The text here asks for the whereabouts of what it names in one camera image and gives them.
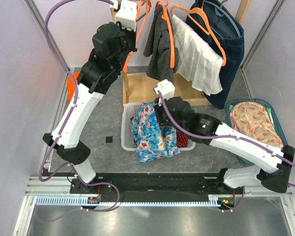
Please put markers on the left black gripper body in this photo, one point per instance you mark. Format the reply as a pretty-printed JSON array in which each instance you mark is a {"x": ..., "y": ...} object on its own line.
[{"x": 129, "y": 38}]

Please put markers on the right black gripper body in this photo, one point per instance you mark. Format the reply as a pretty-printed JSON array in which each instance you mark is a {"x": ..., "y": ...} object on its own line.
[{"x": 161, "y": 114}]

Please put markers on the red polka dot skirt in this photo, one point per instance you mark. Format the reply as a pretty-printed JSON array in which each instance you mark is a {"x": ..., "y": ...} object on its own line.
[{"x": 182, "y": 140}]

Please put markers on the grey dotted skirt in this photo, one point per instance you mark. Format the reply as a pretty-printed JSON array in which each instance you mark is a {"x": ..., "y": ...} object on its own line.
[{"x": 158, "y": 48}]

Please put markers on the orange hanger of floral skirt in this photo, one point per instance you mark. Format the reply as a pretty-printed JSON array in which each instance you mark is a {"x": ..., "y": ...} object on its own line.
[{"x": 147, "y": 3}]

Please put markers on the blue floral skirt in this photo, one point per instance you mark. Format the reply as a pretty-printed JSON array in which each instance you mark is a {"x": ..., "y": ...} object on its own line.
[{"x": 152, "y": 140}]

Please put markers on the orange hanger of grey skirt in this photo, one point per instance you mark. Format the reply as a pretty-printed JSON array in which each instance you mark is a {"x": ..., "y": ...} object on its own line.
[{"x": 166, "y": 18}]

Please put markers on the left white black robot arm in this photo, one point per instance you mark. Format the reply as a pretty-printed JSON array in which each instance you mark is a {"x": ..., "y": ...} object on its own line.
[{"x": 111, "y": 45}]

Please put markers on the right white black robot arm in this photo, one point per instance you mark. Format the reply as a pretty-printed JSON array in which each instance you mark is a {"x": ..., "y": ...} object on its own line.
[{"x": 271, "y": 166}]

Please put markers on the white pleated skirt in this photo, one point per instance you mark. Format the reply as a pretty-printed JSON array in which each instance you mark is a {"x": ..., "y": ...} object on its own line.
[{"x": 198, "y": 63}]

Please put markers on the orange hanger on denim skirt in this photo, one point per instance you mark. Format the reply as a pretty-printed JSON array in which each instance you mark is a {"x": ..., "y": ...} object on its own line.
[{"x": 200, "y": 12}]

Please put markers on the orange hanger of white skirt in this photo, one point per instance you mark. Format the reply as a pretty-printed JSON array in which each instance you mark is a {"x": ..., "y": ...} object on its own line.
[{"x": 175, "y": 6}]

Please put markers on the dark blue denim skirt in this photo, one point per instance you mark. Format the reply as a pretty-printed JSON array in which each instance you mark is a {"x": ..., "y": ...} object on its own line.
[{"x": 234, "y": 49}]

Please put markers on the blue-grey hanger of denim skirt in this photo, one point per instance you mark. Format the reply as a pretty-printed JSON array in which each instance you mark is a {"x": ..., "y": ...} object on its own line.
[{"x": 221, "y": 21}]

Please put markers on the wooden clothes rack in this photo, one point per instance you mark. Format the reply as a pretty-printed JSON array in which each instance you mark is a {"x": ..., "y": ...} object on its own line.
[{"x": 138, "y": 87}]

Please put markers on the white plastic laundry basket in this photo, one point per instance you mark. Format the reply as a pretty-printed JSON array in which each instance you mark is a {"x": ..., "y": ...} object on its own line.
[{"x": 127, "y": 143}]

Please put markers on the peach floral garment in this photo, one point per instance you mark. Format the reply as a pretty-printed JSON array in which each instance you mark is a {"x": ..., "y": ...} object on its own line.
[{"x": 252, "y": 119}]

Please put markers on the orange cloth on floor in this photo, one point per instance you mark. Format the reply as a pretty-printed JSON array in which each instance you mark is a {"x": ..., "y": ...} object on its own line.
[{"x": 70, "y": 85}]

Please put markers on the teal plastic basin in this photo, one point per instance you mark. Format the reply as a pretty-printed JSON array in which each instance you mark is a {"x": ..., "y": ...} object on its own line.
[{"x": 271, "y": 112}]

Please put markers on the small black square marker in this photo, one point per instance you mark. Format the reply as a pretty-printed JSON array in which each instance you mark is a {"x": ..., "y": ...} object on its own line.
[{"x": 108, "y": 139}]

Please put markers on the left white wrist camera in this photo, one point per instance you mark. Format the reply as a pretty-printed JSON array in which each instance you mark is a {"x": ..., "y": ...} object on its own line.
[{"x": 125, "y": 12}]

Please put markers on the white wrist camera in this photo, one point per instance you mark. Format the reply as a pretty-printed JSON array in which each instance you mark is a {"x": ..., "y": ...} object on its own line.
[
  {"x": 166, "y": 88},
  {"x": 125, "y": 12}
]

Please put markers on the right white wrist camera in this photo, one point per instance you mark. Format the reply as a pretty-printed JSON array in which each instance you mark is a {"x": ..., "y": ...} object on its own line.
[{"x": 166, "y": 88}]

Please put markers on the slotted grey cable duct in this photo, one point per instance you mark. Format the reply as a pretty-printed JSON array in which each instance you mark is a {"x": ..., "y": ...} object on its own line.
[{"x": 80, "y": 201}]

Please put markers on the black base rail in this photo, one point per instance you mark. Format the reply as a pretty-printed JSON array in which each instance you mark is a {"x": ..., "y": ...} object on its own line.
[{"x": 155, "y": 186}]

